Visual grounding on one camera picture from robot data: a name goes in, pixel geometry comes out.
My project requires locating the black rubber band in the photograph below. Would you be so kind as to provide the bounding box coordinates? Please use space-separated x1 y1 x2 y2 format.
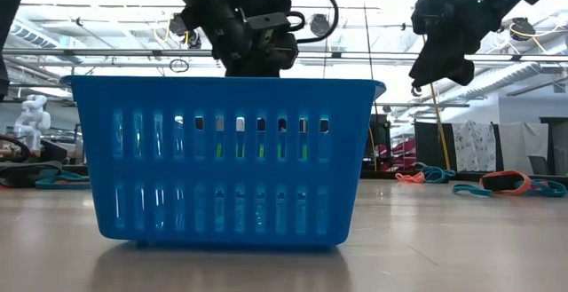
0 160 64 189

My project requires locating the black box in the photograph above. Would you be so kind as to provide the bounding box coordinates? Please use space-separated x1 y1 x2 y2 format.
38 138 68 167

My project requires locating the silver ventilation duct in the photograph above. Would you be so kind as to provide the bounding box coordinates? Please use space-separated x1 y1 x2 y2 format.
438 60 545 105

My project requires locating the black cabinet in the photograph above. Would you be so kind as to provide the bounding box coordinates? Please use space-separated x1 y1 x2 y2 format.
539 116 568 178

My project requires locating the white patterned cloth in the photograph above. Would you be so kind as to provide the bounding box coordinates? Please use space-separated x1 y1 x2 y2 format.
451 120 498 173

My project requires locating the black left camera cable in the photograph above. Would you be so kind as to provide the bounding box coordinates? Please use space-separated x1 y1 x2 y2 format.
283 0 341 45

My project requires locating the grey chair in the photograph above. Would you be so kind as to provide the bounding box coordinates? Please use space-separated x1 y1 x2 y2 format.
527 154 551 177

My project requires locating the black machine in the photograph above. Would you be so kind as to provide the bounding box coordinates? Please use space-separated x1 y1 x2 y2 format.
367 114 391 171

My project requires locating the red shelf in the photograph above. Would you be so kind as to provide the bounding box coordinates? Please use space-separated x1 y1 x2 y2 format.
380 138 418 172

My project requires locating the black partition panel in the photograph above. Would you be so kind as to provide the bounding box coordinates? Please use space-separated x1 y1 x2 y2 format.
414 122 454 172

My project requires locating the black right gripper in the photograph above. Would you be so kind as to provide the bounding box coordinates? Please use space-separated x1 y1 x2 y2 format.
407 0 520 91

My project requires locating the yellow cable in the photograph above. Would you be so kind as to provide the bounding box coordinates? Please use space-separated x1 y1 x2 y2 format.
412 0 452 172

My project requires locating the long black cable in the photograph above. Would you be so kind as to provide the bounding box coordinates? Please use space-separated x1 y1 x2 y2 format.
359 0 379 120

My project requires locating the orange rubber band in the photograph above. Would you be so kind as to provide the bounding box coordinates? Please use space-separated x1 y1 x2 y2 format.
477 170 533 198
393 171 427 185

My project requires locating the green plastic basket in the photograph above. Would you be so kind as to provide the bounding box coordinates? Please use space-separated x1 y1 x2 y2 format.
215 140 311 160

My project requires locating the blue plastic basket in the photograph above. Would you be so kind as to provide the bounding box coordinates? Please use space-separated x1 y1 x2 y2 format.
59 75 387 248

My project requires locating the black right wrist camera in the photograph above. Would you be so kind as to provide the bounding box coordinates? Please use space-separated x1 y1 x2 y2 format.
410 0 447 36

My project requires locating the black hanging ring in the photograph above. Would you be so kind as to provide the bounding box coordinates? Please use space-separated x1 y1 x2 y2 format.
168 59 191 75

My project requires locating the blue rubber band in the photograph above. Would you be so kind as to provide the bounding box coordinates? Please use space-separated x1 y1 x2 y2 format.
526 178 568 199
413 162 458 185
34 170 92 191
451 182 494 198

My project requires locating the long grey overhead rail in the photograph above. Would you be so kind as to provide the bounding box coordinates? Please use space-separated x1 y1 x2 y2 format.
0 48 568 62

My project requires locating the plain white cloth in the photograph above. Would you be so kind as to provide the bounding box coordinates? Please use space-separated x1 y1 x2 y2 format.
499 122 550 176

